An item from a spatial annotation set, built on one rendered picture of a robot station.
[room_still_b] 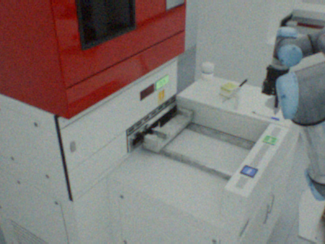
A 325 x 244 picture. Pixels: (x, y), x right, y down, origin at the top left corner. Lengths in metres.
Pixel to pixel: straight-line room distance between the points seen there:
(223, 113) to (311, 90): 0.96
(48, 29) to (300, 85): 0.73
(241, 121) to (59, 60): 1.02
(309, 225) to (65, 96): 1.01
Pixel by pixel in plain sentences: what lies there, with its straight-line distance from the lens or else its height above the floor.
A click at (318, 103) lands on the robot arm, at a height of 1.43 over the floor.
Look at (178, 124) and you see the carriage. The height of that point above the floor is 0.88.
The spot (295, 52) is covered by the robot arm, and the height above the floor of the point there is 1.42.
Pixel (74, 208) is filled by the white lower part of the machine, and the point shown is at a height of 0.78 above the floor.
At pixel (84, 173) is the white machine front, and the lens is 1.48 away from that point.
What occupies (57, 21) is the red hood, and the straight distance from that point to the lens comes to 1.11.
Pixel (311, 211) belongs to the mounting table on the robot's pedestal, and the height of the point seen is 0.82.
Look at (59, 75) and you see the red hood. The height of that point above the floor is 1.39.
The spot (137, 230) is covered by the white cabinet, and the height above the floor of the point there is 0.57.
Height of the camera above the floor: 1.84
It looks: 31 degrees down
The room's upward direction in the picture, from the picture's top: straight up
